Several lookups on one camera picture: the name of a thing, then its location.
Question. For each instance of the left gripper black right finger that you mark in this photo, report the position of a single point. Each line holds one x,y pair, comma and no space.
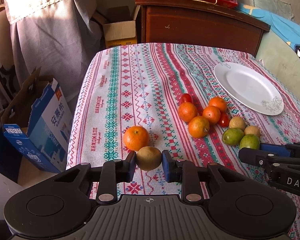
188,174

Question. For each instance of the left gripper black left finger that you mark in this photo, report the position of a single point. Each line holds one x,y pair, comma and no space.
110,174

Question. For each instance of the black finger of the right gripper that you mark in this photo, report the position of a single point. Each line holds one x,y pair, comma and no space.
287,150
255,157

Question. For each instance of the green lime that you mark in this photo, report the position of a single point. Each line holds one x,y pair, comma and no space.
250,141
232,136

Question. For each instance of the brown kiwi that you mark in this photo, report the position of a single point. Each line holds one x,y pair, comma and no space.
252,130
237,122

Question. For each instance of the brown kiwi fruit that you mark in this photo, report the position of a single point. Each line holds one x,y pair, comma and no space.
148,158

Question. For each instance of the brown kiwi back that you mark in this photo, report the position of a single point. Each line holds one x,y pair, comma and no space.
237,122

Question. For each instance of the orange mandarin front cluster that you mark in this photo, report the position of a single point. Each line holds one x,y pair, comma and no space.
199,127

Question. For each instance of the orange mandarin cluster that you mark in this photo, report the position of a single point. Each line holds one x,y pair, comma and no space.
199,127
218,102
187,111
212,114

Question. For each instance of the red cherry tomato front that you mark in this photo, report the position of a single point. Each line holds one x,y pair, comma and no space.
224,120

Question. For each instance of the red cherry tomato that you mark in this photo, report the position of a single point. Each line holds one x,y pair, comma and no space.
224,120
186,98

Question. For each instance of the orange mandarin back cluster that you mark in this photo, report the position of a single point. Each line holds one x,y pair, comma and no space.
218,102

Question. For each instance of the red cherry tomato back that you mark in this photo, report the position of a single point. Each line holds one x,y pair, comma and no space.
186,98

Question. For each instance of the white ceramic plate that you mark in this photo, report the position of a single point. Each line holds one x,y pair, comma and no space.
249,88

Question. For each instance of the patterned red green tablecloth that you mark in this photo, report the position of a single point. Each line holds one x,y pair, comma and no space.
142,85

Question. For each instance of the blue white milk carton box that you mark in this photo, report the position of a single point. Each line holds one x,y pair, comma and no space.
38,122

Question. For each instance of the grey green sofa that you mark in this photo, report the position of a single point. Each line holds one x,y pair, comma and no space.
280,47

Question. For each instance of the blue cartoon pillow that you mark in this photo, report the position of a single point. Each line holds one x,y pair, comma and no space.
279,50

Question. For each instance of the brown cardboard box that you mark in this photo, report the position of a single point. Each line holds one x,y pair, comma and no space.
118,33

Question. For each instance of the dark wooden cabinet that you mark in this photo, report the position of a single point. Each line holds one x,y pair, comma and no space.
198,23

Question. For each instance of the grey green cushion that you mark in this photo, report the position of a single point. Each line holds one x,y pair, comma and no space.
279,7

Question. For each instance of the checked grey curtain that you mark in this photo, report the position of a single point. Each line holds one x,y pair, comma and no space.
56,36

